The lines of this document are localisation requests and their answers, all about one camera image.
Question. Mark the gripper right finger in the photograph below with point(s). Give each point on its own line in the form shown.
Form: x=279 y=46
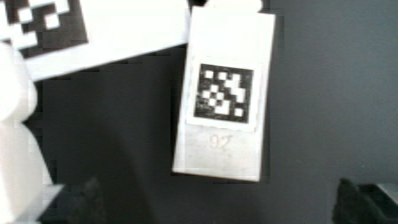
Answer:
x=366 y=203

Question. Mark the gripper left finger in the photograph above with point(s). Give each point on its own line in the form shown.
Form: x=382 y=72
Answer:
x=70 y=204

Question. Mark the white chair leg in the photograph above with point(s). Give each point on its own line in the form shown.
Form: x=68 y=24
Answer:
x=23 y=174
x=221 y=125

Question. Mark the white chair leg back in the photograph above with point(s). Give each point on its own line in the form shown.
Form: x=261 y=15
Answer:
x=23 y=174

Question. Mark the white flat back panel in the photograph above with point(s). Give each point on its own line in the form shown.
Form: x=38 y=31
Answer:
x=78 y=33

